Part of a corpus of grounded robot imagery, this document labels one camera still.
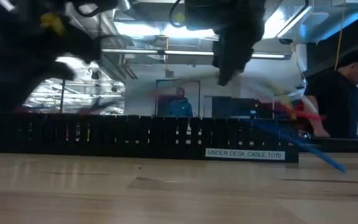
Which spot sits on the black cabinet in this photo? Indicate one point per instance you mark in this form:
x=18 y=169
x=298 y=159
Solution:
x=228 y=107

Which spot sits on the silver ventilation duct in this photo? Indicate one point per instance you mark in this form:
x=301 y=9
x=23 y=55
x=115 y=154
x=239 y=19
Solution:
x=113 y=67

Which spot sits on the black gantry frame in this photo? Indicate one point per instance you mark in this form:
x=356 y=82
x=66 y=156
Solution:
x=62 y=99
x=191 y=81

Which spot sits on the black ceiling camera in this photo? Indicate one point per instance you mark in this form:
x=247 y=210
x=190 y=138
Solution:
x=285 y=41

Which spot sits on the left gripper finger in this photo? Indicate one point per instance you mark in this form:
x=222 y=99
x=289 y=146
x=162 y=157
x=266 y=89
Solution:
x=8 y=93

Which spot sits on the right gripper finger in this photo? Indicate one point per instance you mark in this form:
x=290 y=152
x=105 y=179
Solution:
x=228 y=74

